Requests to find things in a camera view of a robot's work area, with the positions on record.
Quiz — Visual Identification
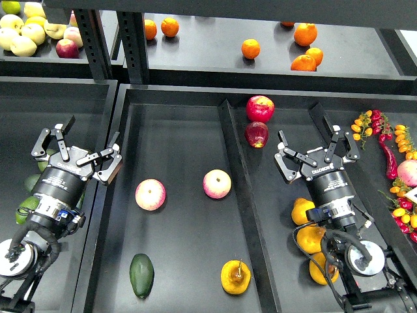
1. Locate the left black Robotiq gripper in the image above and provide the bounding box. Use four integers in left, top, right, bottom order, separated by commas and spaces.
31, 115, 122, 208

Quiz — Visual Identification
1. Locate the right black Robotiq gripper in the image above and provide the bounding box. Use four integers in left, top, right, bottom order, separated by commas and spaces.
274, 113, 360, 225

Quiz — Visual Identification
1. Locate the yellow pear with stem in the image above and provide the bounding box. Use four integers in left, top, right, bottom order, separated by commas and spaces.
220, 260, 252, 295

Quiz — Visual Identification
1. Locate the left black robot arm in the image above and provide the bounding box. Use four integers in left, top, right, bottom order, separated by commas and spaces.
1, 117, 122, 312

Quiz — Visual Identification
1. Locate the green avocado top left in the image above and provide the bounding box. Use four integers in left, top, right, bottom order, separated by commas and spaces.
40, 149, 57, 162

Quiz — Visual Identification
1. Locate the green avocado lower right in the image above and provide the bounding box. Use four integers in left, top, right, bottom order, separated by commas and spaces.
76, 193, 85, 210

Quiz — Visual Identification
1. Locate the green avocado lower centre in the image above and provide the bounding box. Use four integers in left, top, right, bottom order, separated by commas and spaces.
15, 196, 40, 224

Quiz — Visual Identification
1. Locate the yellow pear middle left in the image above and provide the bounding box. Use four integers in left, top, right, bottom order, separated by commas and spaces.
291, 198, 315, 226

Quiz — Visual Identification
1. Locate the yellow pear centre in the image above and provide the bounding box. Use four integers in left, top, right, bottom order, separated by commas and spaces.
296, 226, 326, 254

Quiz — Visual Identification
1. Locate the yellow pear bottom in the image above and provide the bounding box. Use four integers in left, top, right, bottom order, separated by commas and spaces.
309, 252, 339, 286

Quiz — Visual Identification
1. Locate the yellow cherry tomato vine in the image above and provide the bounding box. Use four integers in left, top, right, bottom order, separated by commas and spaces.
351, 110, 373, 150

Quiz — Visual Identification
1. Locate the dark red apple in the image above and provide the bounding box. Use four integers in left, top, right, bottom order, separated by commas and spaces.
244, 121, 269, 149

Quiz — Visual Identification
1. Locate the red cherry tomato vine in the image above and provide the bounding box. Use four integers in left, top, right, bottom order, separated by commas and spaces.
371, 110, 393, 142

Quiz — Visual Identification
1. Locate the red chili pepper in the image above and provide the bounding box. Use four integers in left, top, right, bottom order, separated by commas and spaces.
379, 141, 397, 180

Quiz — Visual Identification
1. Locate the bright red apple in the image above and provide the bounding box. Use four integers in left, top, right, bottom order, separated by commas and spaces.
246, 95, 275, 123

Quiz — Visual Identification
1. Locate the pink apple left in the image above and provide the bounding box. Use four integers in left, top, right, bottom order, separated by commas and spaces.
135, 179, 166, 211

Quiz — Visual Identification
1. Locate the pink apple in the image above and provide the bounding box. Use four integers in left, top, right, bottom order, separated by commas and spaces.
203, 169, 231, 200
135, 179, 166, 211

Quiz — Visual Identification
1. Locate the orange cherry tomato vine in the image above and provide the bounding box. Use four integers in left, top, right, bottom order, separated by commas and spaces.
394, 124, 417, 160

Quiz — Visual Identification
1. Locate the pink peach right edge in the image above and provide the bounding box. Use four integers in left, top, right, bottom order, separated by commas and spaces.
397, 160, 417, 187

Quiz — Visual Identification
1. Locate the orange front right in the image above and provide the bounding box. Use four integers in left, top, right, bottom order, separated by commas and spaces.
291, 54, 317, 72

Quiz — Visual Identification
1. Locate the white label card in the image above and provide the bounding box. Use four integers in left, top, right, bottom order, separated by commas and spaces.
405, 187, 417, 203

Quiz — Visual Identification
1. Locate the pink apple centre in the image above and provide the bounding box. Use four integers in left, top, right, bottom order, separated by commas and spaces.
203, 169, 231, 200

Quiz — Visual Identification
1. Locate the mixed cherry tomato cluster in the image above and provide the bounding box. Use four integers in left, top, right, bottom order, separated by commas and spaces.
379, 177, 416, 244

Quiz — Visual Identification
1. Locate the orange right small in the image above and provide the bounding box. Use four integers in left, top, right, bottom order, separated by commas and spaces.
306, 47, 324, 67

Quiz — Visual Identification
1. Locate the black upper left tray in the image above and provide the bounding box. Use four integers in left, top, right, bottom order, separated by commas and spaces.
1, 10, 123, 78

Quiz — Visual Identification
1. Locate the red apple on shelf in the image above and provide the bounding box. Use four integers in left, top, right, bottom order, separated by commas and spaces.
55, 38, 79, 59

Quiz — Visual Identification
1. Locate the black tray divider left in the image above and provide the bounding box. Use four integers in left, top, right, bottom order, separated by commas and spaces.
218, 100, 281, 312

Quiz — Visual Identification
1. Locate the black centre tray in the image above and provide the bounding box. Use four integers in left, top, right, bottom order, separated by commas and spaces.
70, 83, 417, 313

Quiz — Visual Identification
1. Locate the yellow apple front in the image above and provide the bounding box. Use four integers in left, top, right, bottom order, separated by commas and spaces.
10, 36, 37, 57

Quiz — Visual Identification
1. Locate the pale peach on shelf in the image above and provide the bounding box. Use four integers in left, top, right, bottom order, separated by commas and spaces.
63, 27, 83, 48

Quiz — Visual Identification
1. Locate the yellow apple centre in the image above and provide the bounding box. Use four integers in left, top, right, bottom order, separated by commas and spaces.
21, 23, 46, 46

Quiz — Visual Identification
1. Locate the black upper shelf tray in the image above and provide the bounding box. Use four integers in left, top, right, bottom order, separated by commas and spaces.
147, 16, 416, 95

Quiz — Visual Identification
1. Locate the black shelf post left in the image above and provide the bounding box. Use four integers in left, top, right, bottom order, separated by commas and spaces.
74, 8, 112, 80

